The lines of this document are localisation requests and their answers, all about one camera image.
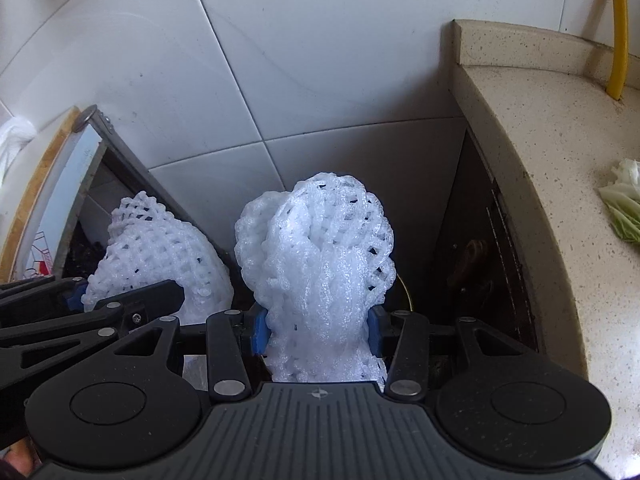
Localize wooden board edge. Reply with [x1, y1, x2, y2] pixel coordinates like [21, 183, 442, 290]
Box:
[1, 105, 106, 283]

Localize white foam fruit net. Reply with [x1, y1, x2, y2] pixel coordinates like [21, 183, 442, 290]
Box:
[234, 172, 396, 386]

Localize napa cabbage leaf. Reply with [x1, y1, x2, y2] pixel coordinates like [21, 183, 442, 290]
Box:
[599, 158, 640, 245]

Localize yellow corrugated gas hose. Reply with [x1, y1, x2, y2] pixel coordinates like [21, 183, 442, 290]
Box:
[605, 0, 629, 101]

